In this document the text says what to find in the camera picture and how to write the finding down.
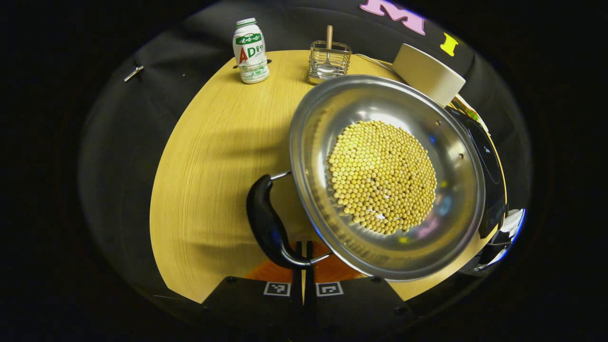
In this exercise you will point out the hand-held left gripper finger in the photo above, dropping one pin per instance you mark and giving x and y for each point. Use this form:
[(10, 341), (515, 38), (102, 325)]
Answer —
[(309, 290), (298, 290)]

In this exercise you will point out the heap of yellow soybeans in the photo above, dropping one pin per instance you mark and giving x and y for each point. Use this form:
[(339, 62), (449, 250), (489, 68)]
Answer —
[(382, 178)]

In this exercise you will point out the toy sandwich on plate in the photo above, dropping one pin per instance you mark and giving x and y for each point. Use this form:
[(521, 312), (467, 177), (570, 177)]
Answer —
[(470, 114)]

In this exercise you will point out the white drink bottle green label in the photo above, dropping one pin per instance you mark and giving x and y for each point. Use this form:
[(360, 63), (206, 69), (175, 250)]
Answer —
[(250, 52)]

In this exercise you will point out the white toaster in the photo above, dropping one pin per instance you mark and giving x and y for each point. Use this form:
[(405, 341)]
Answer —
[(427, 71)]

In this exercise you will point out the silver backdrop clip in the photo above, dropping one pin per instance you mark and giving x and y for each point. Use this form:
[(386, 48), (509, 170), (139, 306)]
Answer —
[(133, 73)]

